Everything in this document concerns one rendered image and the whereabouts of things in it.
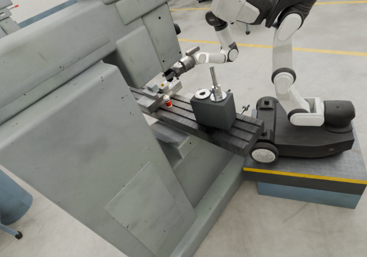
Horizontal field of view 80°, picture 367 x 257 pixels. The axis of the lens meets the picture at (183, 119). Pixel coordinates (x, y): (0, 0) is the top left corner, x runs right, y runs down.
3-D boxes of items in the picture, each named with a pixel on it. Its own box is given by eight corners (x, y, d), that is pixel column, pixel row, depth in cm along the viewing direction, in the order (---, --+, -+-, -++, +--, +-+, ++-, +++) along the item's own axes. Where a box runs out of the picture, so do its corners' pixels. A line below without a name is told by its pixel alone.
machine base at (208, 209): (205, 145, 250) (201, 133, 237) (253, 167, 212) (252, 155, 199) (126, 237, 197) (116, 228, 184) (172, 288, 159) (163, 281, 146)
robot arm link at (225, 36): (231, 52, 163) (220, 23, 150) (243, 53, 153) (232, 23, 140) (220, 60, 161) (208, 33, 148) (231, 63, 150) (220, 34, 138)
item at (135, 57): (137, 65, 133) (118, 22, 116) (164, 71, 118) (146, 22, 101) (113, 82, 125) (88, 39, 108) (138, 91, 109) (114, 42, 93)
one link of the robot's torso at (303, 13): (309, 4, 117) (289, -5, 117) (312, 13, 108) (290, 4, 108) (294, 26, 126) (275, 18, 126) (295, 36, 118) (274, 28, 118)
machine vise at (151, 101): (170, 83, 183) (166, 72, 176) (183, 87, 173) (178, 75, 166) (139, 109, 169) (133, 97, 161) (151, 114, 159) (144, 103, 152)
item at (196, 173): (216, 135, 235) (204, 91, 196) (243, 146, 215) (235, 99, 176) (166, 195, 199) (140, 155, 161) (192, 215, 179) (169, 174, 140)
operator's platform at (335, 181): (340, 140, 207) (349, 109, 182) (355, 209, 163) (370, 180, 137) (254, 136, 239) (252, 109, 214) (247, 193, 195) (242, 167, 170)
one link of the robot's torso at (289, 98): (311, 106, 164) (292, 53, 141) (313, 126, 151) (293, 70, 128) (289, 111, 173) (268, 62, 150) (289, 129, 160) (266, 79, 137)
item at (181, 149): (191, 102, 189) (187, 91, 182) (225, 113, 167) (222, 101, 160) (151, 141, 167) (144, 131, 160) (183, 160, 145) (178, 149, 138)
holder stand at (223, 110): (205, 110, 145) (199, 86, 132) (237, 116, 133) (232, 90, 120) (196, 123, 139) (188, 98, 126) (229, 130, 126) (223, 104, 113)
